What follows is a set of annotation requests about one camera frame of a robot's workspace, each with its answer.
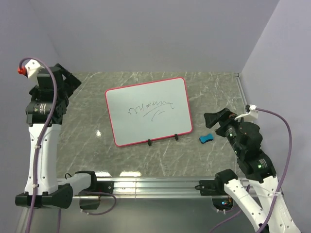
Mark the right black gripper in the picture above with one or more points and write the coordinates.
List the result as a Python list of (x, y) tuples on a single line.
[(210, 118)]

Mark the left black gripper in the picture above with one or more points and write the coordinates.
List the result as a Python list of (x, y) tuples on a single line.
[(71, 82)]

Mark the blue whiteboard eraser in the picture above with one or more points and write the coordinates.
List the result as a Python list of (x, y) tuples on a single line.
[(207, 138)]

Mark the pink framed whiteboard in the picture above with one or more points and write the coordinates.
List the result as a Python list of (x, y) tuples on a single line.
[(149, 111)]

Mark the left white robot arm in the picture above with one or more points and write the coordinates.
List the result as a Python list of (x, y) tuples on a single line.
[(42, 189)]

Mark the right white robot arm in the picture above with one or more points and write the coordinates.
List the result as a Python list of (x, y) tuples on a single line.
[(270, 214)]

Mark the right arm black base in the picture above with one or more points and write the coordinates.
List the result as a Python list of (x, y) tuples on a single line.
[(221, 201)]

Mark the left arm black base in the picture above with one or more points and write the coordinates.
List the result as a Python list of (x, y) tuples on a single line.
[(90, 199)]

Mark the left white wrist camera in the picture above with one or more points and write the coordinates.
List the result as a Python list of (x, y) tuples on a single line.
[(31, 69)]

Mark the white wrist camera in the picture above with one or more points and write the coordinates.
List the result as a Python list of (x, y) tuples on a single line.
[(31, 69), (250, 114)]

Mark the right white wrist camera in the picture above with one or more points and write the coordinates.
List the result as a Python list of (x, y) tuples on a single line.
[(250, 114)]

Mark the aluminium right side rail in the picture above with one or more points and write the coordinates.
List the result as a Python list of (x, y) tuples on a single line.
[(238, 80)]

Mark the aluminium rail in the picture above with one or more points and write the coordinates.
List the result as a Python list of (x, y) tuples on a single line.
[(238, 80), (155, 188)]

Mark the aluminium front rail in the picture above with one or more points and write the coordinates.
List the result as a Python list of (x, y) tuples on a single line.
[(155, 188)]

